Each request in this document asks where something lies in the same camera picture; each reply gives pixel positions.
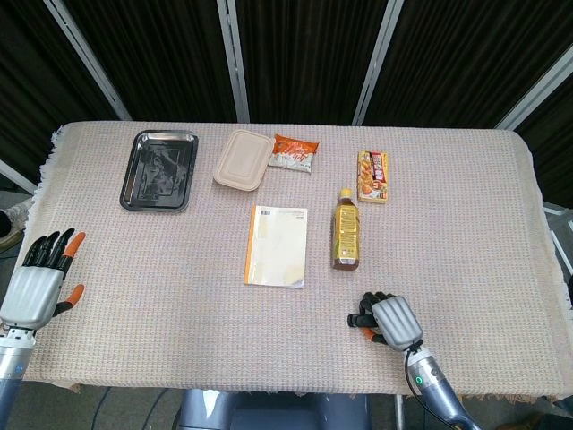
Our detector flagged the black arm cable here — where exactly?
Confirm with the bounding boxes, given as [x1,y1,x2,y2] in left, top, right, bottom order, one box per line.
[404,340,426,400]

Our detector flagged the orange white snack bag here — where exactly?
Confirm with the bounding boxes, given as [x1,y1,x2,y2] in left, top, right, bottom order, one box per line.
[267,133,321,174]

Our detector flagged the grey round object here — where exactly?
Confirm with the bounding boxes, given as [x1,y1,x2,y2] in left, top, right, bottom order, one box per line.
[0,196,36,250]

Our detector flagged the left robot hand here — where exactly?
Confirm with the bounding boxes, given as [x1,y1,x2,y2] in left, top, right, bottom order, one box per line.
[0,228,87,332]

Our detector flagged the yellow curry box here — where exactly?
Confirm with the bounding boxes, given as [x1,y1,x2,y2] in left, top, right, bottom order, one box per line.
[356,150,389,206]

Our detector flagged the yellow notebook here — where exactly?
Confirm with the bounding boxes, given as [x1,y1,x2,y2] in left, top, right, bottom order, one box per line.
[243,204,309,289]

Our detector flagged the beige lidded lunch box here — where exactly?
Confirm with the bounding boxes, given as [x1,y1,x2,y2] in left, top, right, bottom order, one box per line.
[212,129,276,193]

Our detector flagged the amber tea bottle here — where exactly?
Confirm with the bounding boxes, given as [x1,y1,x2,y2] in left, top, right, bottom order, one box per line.
[330,188,362,271]

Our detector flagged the black metal tray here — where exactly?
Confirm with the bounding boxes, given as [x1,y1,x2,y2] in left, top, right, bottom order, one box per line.
[119,129,200,212]

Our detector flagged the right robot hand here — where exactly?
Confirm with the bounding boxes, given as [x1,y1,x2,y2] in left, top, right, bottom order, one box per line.
[347,291,424,351]

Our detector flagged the white metal frame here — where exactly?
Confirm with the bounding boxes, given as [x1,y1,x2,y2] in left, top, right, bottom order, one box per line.
[543,201,573,281]

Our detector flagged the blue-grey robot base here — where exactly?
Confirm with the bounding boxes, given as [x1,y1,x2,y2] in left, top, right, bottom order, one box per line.
[178,387,372,430]

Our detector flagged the grey partition frame post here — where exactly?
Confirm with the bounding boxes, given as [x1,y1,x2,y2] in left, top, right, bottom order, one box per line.
[217,0,251,124]
[495,43,573,131]
[352,0,406,126]
[43,0,133,122]
[0,159,38,194]

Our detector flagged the beige woven tablecloth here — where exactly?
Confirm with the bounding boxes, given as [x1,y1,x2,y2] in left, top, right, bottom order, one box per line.
[21,120,572,400]

